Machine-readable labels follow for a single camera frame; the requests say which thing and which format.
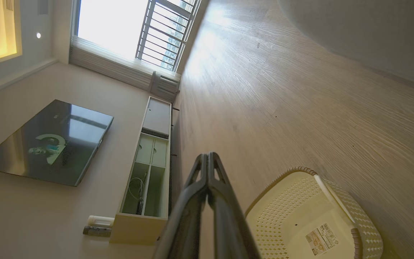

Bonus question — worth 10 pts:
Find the black flat screen television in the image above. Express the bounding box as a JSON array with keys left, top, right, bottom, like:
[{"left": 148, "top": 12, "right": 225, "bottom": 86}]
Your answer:
[{"left": 0, "top": 100, "right": 114, "bottom": 187}]

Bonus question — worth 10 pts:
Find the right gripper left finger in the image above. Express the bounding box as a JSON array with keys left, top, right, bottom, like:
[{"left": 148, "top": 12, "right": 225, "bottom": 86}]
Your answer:
[{"left": 153, "top": 154, "right": 208, "bottom": 259}]

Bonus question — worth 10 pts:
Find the grey balcony railing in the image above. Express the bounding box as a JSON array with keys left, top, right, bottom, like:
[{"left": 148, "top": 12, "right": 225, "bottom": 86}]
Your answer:
[{"left": 135, "top": 0, "right": 202, "bottom": 72}]

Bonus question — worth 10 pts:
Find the white cylindrical bottle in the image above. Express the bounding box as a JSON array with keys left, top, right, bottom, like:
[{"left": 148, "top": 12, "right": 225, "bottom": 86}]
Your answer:
[{"left": 87, "top": 215, "right": 115, "bottom": 227}]

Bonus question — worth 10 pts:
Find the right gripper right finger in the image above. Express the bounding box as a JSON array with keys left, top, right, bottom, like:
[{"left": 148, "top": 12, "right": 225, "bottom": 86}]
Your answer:
[{"left": 207, "top": 152, "right": 261, "bottom": 259}]

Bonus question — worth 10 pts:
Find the white sheer curtain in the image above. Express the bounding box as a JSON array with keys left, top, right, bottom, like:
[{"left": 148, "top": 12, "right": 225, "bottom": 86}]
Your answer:
[{"left": 69, "top": 35, "right": 181, "bottom": 104}]

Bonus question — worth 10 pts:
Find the white television cabinet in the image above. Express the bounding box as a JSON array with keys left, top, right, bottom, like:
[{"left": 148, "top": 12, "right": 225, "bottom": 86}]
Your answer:
[{"left": 109, "top": 96, "right": 174, "bottom": 245}]

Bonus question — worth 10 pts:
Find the white paper basket label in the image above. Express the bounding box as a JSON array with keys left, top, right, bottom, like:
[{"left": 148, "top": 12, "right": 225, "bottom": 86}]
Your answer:
[{"left": 305, "top": 223, "right": 340, "bottom": 257}]

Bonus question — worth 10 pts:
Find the grey backless sofa seat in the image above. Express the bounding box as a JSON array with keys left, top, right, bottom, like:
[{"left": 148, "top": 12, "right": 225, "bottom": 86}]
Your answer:
[{"left": 277, "top": 0, "right": 414, "bottom": 98}]

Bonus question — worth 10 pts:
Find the cream plastic laundry basket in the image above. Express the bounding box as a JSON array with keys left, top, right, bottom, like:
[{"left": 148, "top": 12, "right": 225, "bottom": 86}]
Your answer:
[{"left": 245, "top": 167, "right": 384, "bottom": 259}]

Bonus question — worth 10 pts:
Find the white coiled cable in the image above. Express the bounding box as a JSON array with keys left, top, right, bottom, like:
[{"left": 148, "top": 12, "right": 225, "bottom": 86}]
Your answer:
[{"left": 127, "top": 173, "right": 147, "bottom": 215}]

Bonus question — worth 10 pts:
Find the grey cylindrical can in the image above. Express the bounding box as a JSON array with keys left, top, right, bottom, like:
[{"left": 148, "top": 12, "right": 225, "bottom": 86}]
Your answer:
[{"left": 83, "top": 226, "right": 112, "bottom": 237}]

